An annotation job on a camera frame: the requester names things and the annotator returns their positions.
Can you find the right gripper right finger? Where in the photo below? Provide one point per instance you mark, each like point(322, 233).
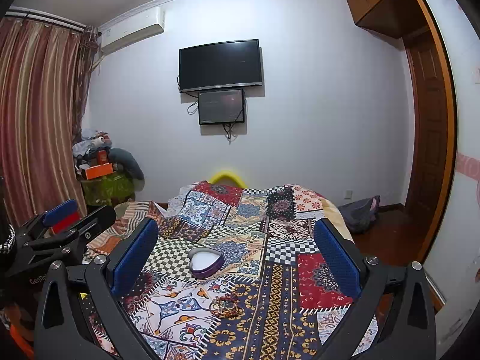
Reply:
point(408, 331)

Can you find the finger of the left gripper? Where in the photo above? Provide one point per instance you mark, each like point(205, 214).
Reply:
point(93, 224)
point(62, 210)

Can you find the orange cardboard box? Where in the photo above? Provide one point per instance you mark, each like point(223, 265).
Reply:
point(94, 172)

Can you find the wooden overhead cabinet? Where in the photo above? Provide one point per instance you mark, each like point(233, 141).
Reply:
point(393, 18)

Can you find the small black wall monitor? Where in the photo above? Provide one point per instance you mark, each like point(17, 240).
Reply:
point(221, 107)

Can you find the yellow object behind bed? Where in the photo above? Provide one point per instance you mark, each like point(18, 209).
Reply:
point(229, 178)

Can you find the white sliding wardrobe door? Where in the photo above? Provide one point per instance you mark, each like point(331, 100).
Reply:
point(453, 261)

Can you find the large black wall television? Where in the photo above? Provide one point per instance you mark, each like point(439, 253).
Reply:
point(218, 65)

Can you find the striped orange blanket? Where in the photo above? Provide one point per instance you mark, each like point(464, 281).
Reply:
point(128, 216)

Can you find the grey stuffed cushion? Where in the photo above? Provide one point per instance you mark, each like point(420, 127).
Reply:
point(127, 161)

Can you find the red box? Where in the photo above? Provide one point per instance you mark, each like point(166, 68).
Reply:
point(65, 223)

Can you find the green patterned covered stand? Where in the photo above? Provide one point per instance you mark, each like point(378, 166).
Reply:
point(109, 190)

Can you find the colourful patchwork bed cover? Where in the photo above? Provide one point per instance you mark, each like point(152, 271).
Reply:
point(275, 296)

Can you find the white wall air conditioner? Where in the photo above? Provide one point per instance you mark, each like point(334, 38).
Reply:
point(141, 26)

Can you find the dark bag on floor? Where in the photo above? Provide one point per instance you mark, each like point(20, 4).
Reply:
point(360, 215)

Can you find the purple heart-shaped tin box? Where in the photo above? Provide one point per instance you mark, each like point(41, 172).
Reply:
point(204, 262)

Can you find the striped red curtain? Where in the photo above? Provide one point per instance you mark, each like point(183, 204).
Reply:
point(45, 75)

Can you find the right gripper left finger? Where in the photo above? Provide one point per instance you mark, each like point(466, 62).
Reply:
point(63, 330)

